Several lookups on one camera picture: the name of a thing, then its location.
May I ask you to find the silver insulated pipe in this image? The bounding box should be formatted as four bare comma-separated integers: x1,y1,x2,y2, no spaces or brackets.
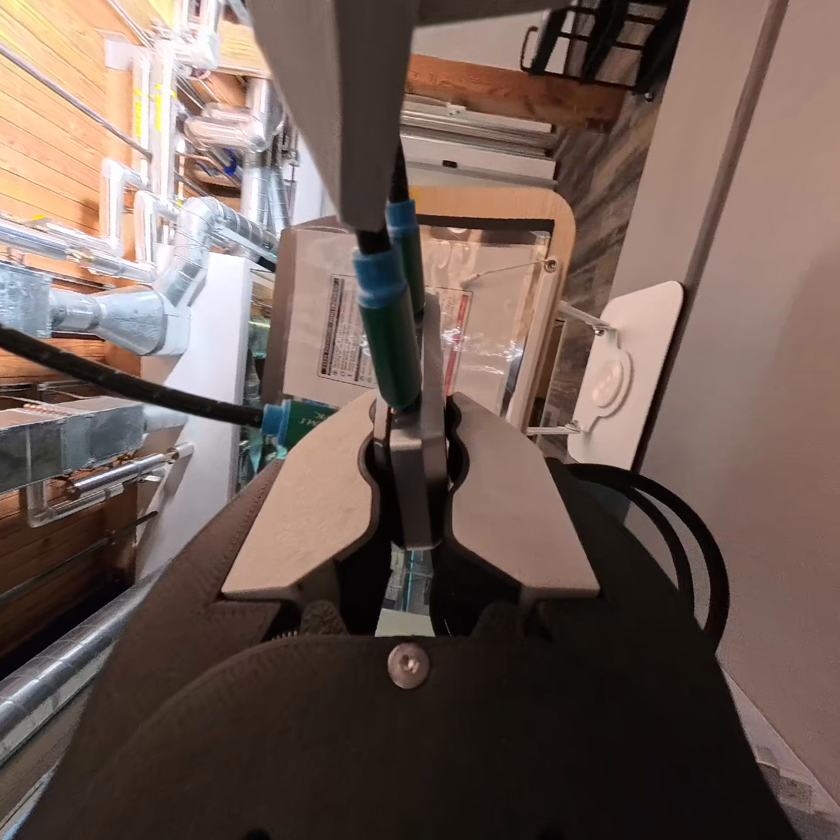
0,564,165,762

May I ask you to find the black wire cart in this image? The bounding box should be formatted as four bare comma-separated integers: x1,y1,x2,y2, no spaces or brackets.
520,0,690,93

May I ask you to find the grey hdmi switch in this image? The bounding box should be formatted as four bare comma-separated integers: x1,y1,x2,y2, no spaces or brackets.
373,292,455,551

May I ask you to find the thick black braided cable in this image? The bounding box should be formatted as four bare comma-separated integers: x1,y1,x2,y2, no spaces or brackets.
564,462,731,651

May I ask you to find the wooden sign board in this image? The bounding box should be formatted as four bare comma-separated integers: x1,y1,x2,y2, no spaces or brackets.
407,187,577,427

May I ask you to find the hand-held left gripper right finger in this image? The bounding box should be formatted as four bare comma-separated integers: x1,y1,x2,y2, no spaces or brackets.
440,392,599,599

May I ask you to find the silver ventilation duct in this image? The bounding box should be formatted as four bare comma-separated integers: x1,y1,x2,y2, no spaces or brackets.
0,197,283,358

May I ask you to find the laminated instruction sheet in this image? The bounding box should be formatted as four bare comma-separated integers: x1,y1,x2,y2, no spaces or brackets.
272,220,565,434

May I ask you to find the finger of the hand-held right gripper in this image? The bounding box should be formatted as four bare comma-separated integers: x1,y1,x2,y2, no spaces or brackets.
420,0,568,28
251,0,421,231

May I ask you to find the rectangular metal duct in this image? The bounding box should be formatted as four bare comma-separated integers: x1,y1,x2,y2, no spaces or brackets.
0,394,191,493

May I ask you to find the white stand base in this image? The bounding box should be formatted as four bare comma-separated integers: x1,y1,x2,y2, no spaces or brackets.
564,281,685,470

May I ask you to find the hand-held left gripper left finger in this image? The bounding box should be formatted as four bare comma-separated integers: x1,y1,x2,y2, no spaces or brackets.
222,390,395,601

